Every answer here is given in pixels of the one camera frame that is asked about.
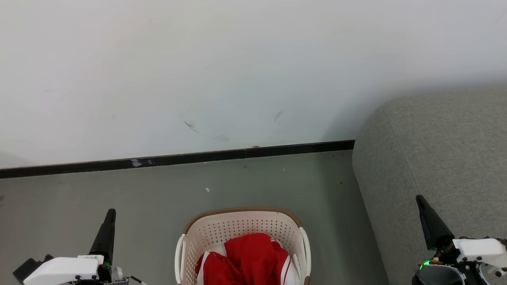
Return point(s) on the black baseboard strip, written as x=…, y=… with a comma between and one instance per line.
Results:
x=178, y=158

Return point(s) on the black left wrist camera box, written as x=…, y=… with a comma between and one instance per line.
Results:
x=27, y=268

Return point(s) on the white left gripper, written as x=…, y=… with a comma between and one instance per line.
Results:
x=59, y=271

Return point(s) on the cream perforated plastic laundry basket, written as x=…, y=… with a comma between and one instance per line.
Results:
x=237, y=223

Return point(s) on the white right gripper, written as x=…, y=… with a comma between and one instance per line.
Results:
x=483, y=247

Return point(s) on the grey fabric sofa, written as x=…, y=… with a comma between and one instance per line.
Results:
x=435, y=150

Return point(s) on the red and white garment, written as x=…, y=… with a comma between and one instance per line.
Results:
x=245, y=257

